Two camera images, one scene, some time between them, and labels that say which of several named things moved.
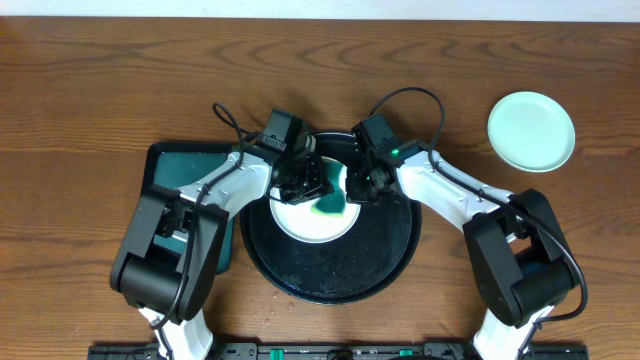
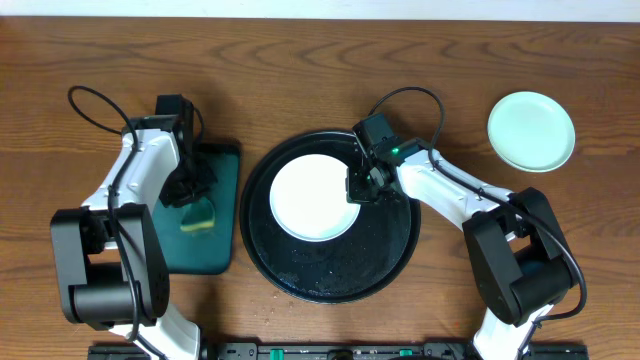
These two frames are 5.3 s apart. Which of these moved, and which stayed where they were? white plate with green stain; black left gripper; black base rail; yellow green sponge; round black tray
Moved: yellow green sponge; black left gripper
Stayed: white plate with green stain; round black tray; black base rail
